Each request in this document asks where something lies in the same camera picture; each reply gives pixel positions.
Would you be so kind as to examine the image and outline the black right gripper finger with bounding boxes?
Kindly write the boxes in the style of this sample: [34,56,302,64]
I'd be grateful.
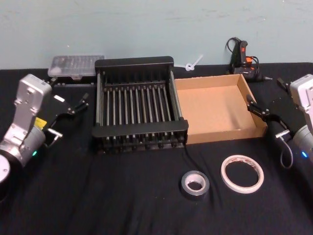
[246,94,271,122]
[276,77,291,93]

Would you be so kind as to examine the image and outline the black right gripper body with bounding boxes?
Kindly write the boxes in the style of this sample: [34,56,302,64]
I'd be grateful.
[268,92,300,135]

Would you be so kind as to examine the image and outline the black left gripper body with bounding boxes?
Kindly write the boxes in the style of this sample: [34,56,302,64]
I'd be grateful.
[36,88,76,133]

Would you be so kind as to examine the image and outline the white tape roll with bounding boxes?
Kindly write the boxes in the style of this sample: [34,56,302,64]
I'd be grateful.
[221,154,265,194]

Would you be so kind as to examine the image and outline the silver tape roll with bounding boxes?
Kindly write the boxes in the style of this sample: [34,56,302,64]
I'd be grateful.
[181,170,209,202]

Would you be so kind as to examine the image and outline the clear plastic case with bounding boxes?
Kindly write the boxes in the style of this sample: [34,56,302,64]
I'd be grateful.
[47,55,106,81]

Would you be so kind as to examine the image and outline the shallow brown cardboard tray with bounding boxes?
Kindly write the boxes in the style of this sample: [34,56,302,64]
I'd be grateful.
[175,74,268,145]

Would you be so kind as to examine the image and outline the black rack with steel bars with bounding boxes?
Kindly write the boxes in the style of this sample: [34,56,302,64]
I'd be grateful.
[91,55,189,155]

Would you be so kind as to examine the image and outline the black table cloth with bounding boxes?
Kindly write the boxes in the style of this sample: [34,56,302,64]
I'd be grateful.
[0,62,313,235]

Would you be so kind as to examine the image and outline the left wrist dark cable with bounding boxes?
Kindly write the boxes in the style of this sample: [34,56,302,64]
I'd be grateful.
[44,128,64,148]

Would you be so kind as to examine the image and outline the wrist dark cable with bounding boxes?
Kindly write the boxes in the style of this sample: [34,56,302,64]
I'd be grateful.
[275,131,294,169]
[44,128,64,148]

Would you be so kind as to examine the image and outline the black corded tool orange parts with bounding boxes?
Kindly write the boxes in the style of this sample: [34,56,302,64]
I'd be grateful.
[226,37,272,83]

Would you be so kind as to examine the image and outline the right wrist dark cable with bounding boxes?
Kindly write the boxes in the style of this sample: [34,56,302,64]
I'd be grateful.
[275,131,294,169]

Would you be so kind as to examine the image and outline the plain pale wall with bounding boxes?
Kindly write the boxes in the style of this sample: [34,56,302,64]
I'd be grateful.
[0,0,313,71]

